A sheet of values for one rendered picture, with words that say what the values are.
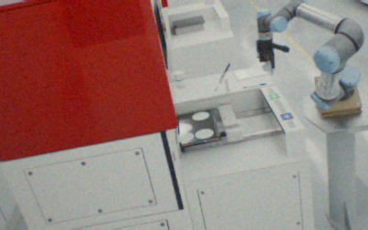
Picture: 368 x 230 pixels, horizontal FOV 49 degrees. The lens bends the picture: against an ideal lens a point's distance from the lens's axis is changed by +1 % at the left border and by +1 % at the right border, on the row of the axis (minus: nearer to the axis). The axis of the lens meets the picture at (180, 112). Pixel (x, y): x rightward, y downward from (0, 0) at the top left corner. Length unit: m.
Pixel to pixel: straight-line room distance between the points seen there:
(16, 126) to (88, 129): 0.27
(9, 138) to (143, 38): 0.67
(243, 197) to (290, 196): 0.24
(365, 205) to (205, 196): 1.25
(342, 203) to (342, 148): 0.41
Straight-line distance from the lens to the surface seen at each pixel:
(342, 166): 2.62
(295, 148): 2.07
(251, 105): 2.52
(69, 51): 1.53
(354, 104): 2.43
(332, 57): 1.80
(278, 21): 2.06
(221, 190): 2.05
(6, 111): 1.69
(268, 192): 2.11
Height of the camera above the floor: 1.99
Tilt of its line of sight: 26 degrees down
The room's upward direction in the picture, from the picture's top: 12 degrees counter-clockwise
